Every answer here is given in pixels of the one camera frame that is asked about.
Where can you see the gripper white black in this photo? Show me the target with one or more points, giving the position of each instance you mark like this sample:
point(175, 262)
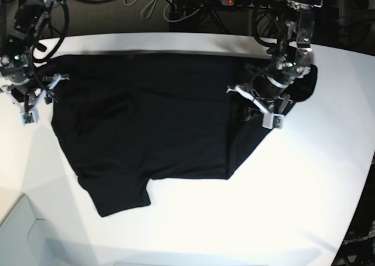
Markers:
point(265, 96)
point(30, 95)

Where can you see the black graphic t-shirt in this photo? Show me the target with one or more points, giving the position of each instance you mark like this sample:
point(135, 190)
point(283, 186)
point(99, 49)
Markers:
point(123, 120)

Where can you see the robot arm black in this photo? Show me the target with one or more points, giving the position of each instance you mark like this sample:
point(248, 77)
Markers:
point(290, 76)
point(18, 64)

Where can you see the black power strip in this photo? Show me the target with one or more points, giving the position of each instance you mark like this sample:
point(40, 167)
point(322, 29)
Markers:
point(262, 4)

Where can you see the white bin corner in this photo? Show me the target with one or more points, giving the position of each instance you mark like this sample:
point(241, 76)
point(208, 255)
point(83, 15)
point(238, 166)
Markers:
point(23, 242)

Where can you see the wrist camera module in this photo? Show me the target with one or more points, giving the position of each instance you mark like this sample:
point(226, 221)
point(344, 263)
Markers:
point(30, 117)
point(272, 121)

